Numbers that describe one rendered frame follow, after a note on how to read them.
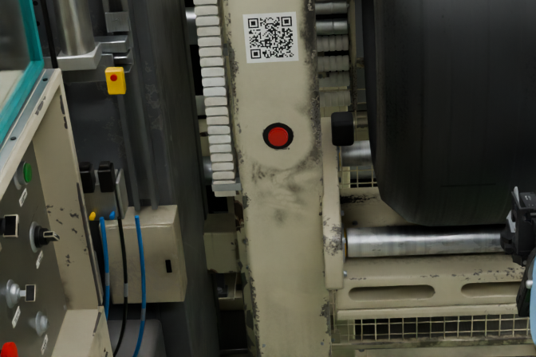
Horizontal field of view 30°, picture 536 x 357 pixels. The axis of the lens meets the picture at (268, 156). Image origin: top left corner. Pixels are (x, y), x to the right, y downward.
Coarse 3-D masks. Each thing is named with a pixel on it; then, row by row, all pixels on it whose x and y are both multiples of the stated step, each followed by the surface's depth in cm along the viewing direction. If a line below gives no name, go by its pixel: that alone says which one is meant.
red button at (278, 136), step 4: (272, 128) 150; (276, 128) 150; (280, 128) 150; (272, 132) 150; (276, 132) 150; (280, 132) 150; (284, 132) 150; (268, 136) 150; (272, 136) 150; (276, 136) 150; (280, 136) 150; (284, 136) 150; (272, 140) 150; (276, 140) 150; (280, 140) 150; (284, 140) 150; (276, 144) 151; (280, 144) 151
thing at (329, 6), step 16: (320, 0) 183; (336, 0) 183; (352, 0) 181; (320, 16) 197; (336, 16) 197; (352, 16) 182; (320, 32) 184; (336, 32) 184; (352, 32) 184; (320, 48) 187; (336, 48) 187; (352, 48) 185; (320, 64) 188; (336, 64) 188; (352, 64) 187; (320, 80) 190; (336, 80) 190; (352, 80) 189; (320, 96) 191; (336, 96) 191; (352, 96) 192
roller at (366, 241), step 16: (496, 224) 150; (352, 240) 151; (368, 240) 150; (384, 240) 150; (400, 240) 150; (416, 240) 150; (432, 240) 150; (448, 240) 150; (464, 240) 150; (480, 240) 149; (496, 240) 149; (352, 256) 152; (368, 256) 152
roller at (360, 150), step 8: (360, 144) 175; (368, 144) 175; (344, 152) 175; (352, 152) 175; (360, 152) 175; (368, 152) 175; (344, 160) 175; (352, 160) 175; (360, 160) 175; (368, 160) 175
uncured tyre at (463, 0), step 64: (384, 0) 125; (448, 0) 120; (512, 0) 120; (384, 64) 126; (448, 64) 121; (512, 64) 121; (384, 128) 131; (448, 128) 125; (512, 128) 125; (384, 192) 142; (448, 192) 133
